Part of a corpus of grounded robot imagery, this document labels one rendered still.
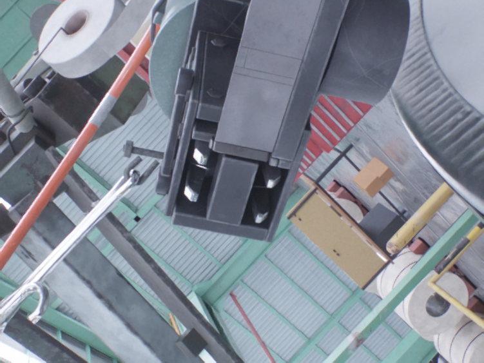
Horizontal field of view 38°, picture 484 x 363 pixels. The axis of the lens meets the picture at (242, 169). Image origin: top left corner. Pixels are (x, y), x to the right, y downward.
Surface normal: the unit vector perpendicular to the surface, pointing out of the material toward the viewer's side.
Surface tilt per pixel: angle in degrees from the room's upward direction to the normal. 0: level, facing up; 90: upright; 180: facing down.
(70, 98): 123
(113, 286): 139
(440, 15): 90
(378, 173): 90
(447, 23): 90
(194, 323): 33
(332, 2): 65
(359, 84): 50
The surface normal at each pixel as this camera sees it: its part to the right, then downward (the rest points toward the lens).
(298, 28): 0.00, 0.58
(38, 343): 0.27, 0.25
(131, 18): 0.51, 0.51
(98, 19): -0.49, -0.48
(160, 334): 0.70, -0.39
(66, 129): -0.43, 0.75
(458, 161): -0.68, -0.64
